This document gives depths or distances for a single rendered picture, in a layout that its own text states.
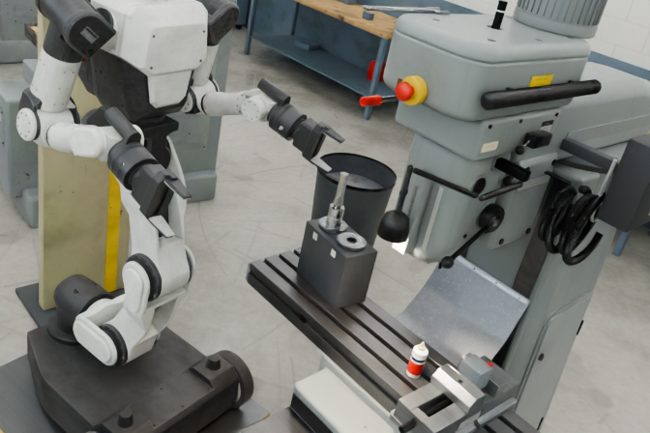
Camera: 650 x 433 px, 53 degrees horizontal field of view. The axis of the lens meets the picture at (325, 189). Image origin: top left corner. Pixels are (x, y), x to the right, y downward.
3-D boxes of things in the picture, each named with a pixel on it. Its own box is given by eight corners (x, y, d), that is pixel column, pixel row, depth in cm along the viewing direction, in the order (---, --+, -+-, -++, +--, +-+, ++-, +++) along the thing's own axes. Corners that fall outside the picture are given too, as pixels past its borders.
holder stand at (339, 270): (334, 309, 195) (346, 254, 186) (296, 270, 210) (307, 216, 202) (365, 302, 202) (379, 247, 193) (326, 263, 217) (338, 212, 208)
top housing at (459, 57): (461, 128, 127) (486, 48, 120) (369, 82, 143) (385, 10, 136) (576, 107, 158) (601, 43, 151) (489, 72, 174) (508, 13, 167)
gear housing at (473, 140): (472, 164, 138) (486, 121, 134) (390, 122, 153) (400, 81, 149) (551, 145, 160) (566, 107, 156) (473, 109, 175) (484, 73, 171)
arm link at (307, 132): (301, 167, 178) (268, 142, 181) (319, 155, 186) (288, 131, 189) (315, 131, 171) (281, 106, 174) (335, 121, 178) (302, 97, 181)
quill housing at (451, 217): (436, 279, 155) (474, 158, 142) (376, 237, 168) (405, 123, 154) (482, 260, 168) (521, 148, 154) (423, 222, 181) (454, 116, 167)
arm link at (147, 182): (134, 224, 135) (104, 187, 139) (171, 216, 142) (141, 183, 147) (154, 178, 129) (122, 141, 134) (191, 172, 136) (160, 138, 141)
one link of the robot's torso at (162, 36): (44, 99, 170) (44, -42, 155) (146, 82, 197) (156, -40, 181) (117, 140, 157) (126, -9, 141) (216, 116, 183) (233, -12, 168)
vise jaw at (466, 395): (466, 415, 156) (471, 402, 154) (429, 382, 164) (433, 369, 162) (482, 405, 160) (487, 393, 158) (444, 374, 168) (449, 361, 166)
